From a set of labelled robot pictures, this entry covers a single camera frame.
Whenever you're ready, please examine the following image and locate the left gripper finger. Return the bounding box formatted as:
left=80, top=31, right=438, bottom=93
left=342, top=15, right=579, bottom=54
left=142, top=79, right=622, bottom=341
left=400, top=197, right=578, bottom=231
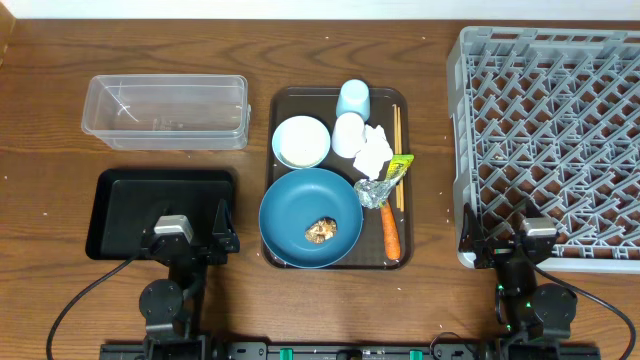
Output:
left=144, top=201, right=170, bottom=235
left=212, top=199, right=235, bottom=237

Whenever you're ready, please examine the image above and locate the orange carrot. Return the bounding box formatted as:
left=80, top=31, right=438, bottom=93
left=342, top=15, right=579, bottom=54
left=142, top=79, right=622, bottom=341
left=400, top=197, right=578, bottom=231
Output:
left=380, top=202, right=401, bottom=261

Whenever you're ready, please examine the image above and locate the dark blue plate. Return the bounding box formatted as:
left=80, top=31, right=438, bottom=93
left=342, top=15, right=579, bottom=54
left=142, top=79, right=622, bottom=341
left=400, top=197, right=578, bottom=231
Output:
left=259, top=168, right=363, bottom=269

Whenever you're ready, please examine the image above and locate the brown mushroom food scrap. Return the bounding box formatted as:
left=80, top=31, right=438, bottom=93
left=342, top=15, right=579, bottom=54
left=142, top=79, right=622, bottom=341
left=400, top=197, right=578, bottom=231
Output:
left=305, top=217, right=337, bottom=244

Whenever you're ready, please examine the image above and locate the light blue bowl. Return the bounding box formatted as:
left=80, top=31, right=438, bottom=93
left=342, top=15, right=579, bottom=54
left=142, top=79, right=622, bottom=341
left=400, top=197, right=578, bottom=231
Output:
left=272, top=115, right=331, bottom=169

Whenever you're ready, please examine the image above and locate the pile of white rice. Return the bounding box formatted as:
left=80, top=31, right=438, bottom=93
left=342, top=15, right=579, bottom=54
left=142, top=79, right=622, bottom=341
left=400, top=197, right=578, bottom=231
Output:
left=280, top=122, right=326, bottom=168

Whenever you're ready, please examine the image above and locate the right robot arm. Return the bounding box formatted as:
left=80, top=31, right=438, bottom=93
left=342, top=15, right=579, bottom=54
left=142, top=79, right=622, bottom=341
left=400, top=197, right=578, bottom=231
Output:
left=458, top=201, right=577, bottom=359

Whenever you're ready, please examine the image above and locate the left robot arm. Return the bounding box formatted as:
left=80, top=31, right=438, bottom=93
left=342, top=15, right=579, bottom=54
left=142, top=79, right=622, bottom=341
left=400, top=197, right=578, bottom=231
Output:
left=137, top=199, right=240, bottom=360

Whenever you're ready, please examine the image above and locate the grey dishwasher rack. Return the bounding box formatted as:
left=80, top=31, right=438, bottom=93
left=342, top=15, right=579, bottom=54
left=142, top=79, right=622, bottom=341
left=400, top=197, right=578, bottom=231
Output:
left=446, top=26, right=639, bottom=274

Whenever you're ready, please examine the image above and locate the black plastic tray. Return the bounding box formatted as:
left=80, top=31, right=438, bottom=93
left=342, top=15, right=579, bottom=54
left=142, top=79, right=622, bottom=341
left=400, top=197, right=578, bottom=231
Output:
left=85, top=168, right=234, bottom=260

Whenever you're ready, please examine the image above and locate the green pandan cake wrapper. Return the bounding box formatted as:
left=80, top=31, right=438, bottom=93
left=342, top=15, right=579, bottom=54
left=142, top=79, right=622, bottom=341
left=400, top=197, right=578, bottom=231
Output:
left=385, top=154, right=414, bottom=183

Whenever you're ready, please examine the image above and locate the clear plastic container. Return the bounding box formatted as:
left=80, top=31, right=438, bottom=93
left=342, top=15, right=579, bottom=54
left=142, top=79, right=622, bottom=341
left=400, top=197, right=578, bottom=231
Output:
left=81, top=74, right=251, bottom=150

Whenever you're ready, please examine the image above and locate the crumpled aluminium foil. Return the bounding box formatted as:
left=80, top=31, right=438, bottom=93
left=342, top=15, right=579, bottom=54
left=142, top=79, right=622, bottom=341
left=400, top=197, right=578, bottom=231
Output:
left=354, top=179, right=396, bottom=209

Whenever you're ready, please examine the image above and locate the brown serving tray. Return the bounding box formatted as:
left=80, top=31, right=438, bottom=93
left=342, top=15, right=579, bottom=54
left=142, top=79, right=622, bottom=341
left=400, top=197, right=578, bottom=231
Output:
left=261, top=86, right=414, bottom=272

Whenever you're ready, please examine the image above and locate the crumpled white tissue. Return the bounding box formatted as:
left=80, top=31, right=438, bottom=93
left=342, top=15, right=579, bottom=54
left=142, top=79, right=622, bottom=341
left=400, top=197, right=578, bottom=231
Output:
left=353, top=125, right=394, bottom=180

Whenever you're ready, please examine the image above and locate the pink cup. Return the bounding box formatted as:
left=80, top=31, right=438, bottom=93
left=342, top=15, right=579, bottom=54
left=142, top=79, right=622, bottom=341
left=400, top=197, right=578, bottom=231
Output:
left=331, top=112, right=366, bottom=159

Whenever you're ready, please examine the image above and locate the light blue cup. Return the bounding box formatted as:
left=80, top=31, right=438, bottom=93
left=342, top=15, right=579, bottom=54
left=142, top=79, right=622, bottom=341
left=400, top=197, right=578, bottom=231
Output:
left=336, top=79, right=370, bottom=122

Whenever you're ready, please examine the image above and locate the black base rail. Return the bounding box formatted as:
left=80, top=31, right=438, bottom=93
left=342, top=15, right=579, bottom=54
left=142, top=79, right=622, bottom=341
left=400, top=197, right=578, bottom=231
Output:
left=99, top=342, right=601, bottom=360

